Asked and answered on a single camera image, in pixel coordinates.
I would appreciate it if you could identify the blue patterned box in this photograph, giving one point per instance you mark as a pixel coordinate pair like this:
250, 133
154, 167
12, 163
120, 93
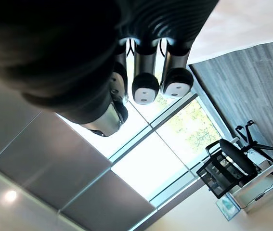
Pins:
228, 207

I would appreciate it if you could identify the round ceiling light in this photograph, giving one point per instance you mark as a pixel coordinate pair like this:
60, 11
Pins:
10, 195

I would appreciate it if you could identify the large window with frame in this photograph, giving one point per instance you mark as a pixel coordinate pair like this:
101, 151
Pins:
141, 154

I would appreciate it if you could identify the black office chair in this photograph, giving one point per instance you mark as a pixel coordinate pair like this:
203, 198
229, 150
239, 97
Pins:
237, 156

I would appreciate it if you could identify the white bed sheet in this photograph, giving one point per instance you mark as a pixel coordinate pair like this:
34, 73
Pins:
247, 21

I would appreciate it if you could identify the grey roller blind panel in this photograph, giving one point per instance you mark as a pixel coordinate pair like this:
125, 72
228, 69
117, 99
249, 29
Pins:
107, 204
52, 161

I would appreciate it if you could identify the white desk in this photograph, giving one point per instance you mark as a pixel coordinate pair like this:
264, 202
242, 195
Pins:
254, 190

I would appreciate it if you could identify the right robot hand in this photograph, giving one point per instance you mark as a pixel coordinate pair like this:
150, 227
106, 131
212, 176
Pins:
54, 48

